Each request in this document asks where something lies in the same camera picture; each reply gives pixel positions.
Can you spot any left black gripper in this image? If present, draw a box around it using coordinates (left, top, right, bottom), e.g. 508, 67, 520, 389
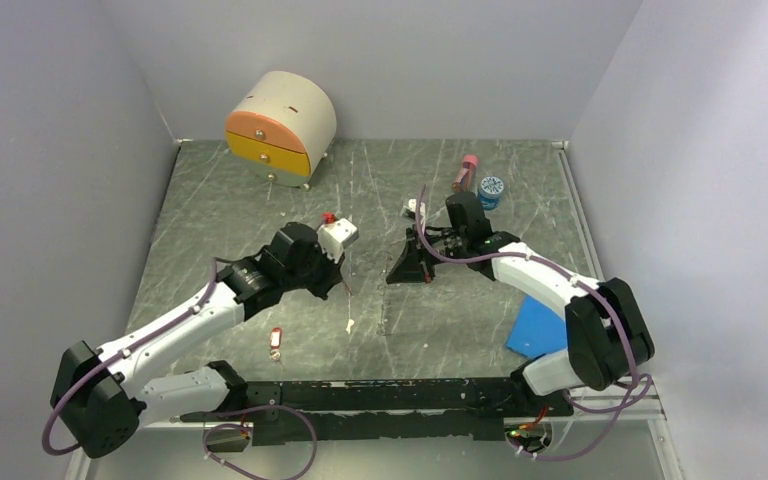
283, 238, 345, 300

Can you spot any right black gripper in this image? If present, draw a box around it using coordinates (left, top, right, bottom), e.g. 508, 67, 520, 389
386, 224, 467, 284

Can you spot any key with red tag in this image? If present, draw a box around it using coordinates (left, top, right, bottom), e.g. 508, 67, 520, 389
341, 279, 353, 297

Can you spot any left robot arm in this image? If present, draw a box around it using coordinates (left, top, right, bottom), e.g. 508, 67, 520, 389
42, 219, 359, 459

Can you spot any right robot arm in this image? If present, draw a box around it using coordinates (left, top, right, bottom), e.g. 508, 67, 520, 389
386, 192, 655, 415

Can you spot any key with red label fob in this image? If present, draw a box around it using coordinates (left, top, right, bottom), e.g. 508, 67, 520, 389
269, 327, 283, 363

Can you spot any pink capped brown vial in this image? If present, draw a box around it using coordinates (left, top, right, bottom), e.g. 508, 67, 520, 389
452, 154, 479, 193

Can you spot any blue round tin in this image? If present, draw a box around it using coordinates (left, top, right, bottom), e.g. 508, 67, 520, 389
477, 176, 505, 211

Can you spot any blue foam sheet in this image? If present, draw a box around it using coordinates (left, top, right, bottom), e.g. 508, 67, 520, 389
506, 297, 568, 358

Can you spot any round beige drawer box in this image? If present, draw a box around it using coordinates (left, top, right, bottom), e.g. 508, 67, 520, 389
224, 71, 337, 190

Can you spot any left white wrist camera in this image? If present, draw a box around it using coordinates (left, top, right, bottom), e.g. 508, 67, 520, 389
317, 212, 359, 263

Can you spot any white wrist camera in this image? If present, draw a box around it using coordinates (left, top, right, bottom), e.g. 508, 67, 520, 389
401, 198, 426, 230
317, 212, 359, 263

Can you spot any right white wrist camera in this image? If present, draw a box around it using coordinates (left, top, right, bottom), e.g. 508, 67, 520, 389
401, 198, 426, 230

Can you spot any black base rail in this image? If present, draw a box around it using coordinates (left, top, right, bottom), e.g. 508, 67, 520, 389
180, 377, 573, 446

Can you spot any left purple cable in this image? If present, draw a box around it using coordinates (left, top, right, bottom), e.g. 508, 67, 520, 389
41, 258, 319, 480

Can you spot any purple cable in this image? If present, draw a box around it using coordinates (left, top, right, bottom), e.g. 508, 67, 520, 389
413, 184, 654, 463
41, 258, 319, 480

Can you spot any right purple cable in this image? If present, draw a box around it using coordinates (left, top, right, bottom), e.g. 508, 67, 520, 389
413, 184, 654, 463

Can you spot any aluminium frame rail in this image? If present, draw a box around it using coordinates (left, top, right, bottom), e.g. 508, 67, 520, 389
81, 377, 668, 432

